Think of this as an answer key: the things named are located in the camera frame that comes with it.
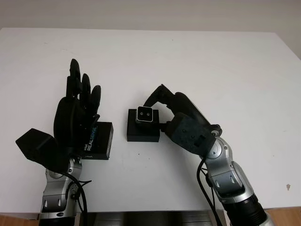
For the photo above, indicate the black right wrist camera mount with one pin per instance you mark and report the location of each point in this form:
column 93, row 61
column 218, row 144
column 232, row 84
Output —
column 190, row 134

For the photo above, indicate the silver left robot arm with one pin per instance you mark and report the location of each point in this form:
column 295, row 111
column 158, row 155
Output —
column 56, row 193

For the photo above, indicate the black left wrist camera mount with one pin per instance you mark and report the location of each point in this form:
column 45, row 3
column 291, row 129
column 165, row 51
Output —
column 35, row 146

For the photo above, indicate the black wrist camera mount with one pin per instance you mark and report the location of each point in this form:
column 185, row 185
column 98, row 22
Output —
column 35, row 146
column 190, row 134

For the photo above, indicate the small silver depth camera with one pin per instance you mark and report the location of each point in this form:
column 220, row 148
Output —
column 144, row 115

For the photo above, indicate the black RealSense box lid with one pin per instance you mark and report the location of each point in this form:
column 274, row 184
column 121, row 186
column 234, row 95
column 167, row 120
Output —
column 101, row 141

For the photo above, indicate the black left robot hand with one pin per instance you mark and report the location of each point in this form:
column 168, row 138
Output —
column 69, row 120

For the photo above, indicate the black box base with insert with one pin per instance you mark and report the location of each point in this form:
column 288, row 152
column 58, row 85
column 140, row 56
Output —
column 141, row 134

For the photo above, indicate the dark grey robot lower body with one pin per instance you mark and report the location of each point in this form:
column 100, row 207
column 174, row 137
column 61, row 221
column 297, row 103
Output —
column 145, row 219

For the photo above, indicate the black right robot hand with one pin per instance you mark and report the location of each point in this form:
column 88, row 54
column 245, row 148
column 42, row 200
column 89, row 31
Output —
column 190, row 108

